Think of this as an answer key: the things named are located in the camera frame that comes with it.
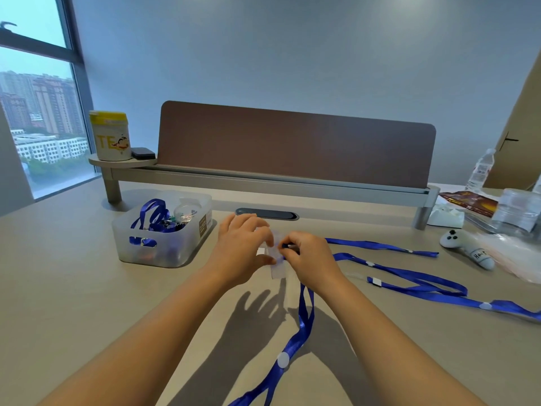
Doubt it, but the brown desk divider panel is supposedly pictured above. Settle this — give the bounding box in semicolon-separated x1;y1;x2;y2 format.
156;101;437;190

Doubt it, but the person's right hand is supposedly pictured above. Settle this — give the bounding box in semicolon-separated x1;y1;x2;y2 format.
276;231;348;294

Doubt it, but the clear plastic badge holder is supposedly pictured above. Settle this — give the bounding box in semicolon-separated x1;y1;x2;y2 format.
256;231;293;281

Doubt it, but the long looped blue lanyard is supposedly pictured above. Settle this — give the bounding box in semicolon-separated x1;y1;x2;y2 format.
333;252;541;325

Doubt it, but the brown cardboard box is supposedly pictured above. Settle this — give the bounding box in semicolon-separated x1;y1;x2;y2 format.
483;50;541;191

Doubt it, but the translucent plastic storage bin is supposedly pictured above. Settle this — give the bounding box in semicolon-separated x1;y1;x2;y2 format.
112;190;213;268

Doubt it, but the bundle of blue lanyards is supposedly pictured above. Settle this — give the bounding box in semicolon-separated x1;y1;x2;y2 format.
129;199;187;246

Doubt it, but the white tissue pack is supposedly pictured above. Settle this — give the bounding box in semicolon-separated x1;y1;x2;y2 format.
426;203;466;228

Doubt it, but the grey window frame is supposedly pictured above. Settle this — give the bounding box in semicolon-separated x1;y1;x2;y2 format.
0;0;102;204

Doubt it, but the yellow cartoon print canister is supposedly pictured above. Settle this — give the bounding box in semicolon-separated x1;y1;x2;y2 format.
89;110;133;162

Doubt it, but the clear plastic bag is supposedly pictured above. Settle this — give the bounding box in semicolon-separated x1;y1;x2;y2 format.
477;231;541;285

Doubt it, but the person's right forearm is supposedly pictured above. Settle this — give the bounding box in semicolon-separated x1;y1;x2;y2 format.
311;275;487;406

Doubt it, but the clear round plastic container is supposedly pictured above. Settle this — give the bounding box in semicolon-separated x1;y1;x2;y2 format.
173;197;199;224

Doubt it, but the blue lanyard with black clip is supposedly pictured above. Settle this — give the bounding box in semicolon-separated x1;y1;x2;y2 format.
228;243;316;406

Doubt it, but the black cable grommet cover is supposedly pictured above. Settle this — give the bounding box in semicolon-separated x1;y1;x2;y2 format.
235;208;299;221

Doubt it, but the short blue lanyard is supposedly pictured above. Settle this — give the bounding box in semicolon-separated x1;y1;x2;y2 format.
325;237;440;259

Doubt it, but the person's left forearm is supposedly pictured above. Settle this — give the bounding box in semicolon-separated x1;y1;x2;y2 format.
37;266;237;406

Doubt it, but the grey plush toy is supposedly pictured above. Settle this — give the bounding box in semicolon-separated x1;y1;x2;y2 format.
440;229;496;271

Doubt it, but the grey desk riser shelf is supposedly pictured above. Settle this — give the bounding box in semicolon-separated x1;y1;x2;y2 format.
88;155;441;231

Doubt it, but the clear plastic jar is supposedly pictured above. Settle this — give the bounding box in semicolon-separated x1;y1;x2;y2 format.
491;188;541;234

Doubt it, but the person's left hand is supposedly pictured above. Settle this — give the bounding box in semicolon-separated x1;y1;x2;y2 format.
210;213;278;288

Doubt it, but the dark red snack packet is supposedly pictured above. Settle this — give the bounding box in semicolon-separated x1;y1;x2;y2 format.
439;190;500;219

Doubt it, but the clear water bottle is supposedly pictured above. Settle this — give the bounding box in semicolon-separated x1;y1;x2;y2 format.
465;148;496;193

